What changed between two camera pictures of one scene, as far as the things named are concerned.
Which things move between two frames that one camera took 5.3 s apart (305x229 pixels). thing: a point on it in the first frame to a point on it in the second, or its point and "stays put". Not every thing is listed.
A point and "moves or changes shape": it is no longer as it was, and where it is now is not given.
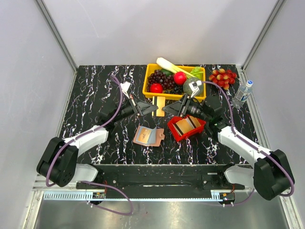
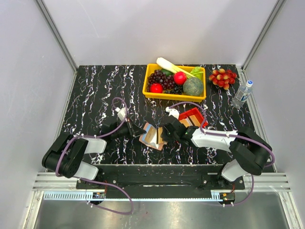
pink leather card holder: [148, 136] moves or changes shape
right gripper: [180, 107] to [164, 136]
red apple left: [156, 88] stays put
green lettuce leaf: [198, 71] stays put
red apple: [179, 78] stays put
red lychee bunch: [223, 78] stays put
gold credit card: [160, 103] to [160, 139]
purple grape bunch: [158, 77] stays put
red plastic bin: [175, 133] moves or changes shape
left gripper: [143, 108] to [135, 130]
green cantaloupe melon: [188, 90] stays put
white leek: [167, 65] stays put
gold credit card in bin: [187, 124] stays put
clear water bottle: [242, 95] stays put
